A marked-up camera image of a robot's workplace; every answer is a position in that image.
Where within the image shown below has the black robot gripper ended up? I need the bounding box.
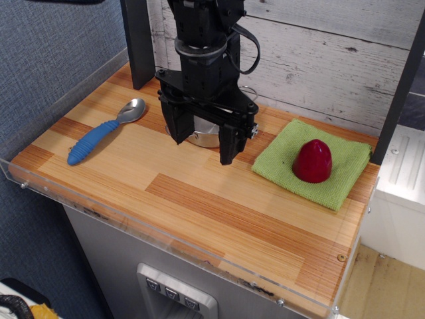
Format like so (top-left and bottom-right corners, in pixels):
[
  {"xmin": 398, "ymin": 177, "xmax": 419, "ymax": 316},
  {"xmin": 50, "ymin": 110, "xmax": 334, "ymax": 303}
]
[{"xmin": 155, "ymin": 49, "xmax": 246, "ymax": 165}]

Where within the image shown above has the red dome-shaped object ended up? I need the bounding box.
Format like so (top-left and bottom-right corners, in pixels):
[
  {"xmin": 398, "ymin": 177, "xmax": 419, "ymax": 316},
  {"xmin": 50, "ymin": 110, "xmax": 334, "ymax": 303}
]
[{"xmin": 292, "ymin": 139, "xmax": 333, "ymax": 183}]

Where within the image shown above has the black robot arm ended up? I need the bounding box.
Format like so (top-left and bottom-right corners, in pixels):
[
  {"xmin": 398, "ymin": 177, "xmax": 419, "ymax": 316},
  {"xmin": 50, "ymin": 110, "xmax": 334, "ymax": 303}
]
[{"xmin": 155, "ymin": 1, "xmax": 259, "ymax": 165}]

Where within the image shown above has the green folded cloth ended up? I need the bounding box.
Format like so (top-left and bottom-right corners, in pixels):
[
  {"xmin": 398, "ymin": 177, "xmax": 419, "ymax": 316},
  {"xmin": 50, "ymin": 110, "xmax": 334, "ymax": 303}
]
[{"xmin": 252, "ymin": 120, "xmax": 372, "ymax": 211}]

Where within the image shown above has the yellow object at corner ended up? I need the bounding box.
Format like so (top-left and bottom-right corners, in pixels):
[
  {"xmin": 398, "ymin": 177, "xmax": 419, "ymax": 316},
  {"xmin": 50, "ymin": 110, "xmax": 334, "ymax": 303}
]
[{"xmin": 29, "ymin": 304, "xmax": 60, "ymax": 319}]

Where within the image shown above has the small steel pot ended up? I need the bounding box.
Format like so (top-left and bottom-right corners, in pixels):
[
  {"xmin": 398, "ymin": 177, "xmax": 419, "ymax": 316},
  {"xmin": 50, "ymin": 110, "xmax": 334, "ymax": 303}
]
[{"xmin": 158, "ymin": 84, "xmax": 259, "ymax": 148}]

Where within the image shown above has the grey toy fridge cabinet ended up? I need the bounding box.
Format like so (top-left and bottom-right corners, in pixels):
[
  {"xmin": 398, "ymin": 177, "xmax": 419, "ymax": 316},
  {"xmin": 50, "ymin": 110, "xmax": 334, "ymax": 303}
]
[{"xmin": 64, "ymin": 206, "xmax": 302, "ymax": 318}]

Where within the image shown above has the clear acrylic table guard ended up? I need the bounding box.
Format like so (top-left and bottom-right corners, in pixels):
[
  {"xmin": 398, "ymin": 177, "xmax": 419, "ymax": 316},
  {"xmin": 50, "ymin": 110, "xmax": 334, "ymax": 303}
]
[{"xmin": 8, "ymin": 66, "xmax": 379, "ymax": 318}]

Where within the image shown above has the white toy appliance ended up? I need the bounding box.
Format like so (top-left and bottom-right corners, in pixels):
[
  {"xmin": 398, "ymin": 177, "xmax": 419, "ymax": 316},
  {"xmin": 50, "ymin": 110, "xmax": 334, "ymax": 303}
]
[{"xmin": 360, "ymin": 125, "xmax": 424, "ymax": 269}]

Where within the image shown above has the blue-handled metal spoon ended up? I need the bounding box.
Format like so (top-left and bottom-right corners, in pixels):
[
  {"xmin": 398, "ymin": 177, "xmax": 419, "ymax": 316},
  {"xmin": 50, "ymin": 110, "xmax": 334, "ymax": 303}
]
[{"xmin": 67, "ymin": 98, "xmax": 146, "ymax": 165}]

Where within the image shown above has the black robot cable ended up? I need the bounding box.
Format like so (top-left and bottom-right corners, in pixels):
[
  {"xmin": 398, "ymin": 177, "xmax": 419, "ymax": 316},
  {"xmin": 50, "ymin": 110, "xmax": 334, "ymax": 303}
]
[{"xmin": 230, "ymin": 23, "xmax": 262, "ymax": 76}]

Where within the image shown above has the left black vertical post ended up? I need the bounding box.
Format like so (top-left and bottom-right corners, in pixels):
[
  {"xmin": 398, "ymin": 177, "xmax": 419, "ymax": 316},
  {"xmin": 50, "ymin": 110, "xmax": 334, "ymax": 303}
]
[{"xmin": 120, "ymin": 0, "xmax": 155, "ymax": 90}]

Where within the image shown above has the black vertical post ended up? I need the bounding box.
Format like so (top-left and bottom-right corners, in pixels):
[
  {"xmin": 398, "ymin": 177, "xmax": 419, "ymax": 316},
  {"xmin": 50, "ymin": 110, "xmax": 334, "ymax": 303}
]
[
  {"xmin": 371, "ymin": 13, "xmax": 424, "ymax": 165},
  {"xmin": 120, "ymin": 0, "xmax": 155, "ymax": 90}
]

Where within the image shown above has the right black vertical post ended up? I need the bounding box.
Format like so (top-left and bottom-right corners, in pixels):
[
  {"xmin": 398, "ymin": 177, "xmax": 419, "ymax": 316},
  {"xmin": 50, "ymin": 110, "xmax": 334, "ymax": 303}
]
[{"xmin": 371, "ymin": 13, "xmax": 424, "ymax": 165}]

